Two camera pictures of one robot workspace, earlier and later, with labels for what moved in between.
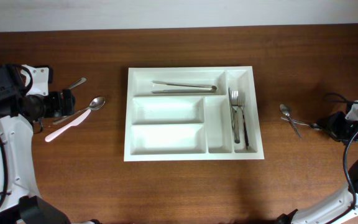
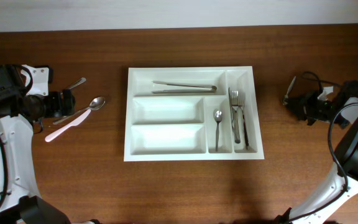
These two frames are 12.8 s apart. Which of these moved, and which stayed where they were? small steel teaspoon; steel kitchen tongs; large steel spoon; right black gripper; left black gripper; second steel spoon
Moved: small steel teaspoon; right black gripper
Stayed: second steel spoon; left black gripper; steel kitchen tongs; large steel spoon
